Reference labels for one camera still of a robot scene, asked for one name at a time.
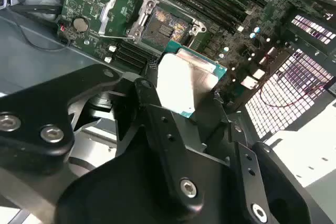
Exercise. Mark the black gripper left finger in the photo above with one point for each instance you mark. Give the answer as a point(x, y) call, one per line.
point(31, 108)

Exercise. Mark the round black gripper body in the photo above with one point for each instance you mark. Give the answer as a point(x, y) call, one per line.
point(118, 195)

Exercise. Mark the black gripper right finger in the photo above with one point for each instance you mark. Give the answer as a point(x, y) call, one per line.
point(244, 161)

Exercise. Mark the silver-topped CPU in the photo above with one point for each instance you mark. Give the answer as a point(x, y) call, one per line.
point(183, 82)

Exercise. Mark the metal socket cover frame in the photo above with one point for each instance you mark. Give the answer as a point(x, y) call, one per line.
point(107, 11)

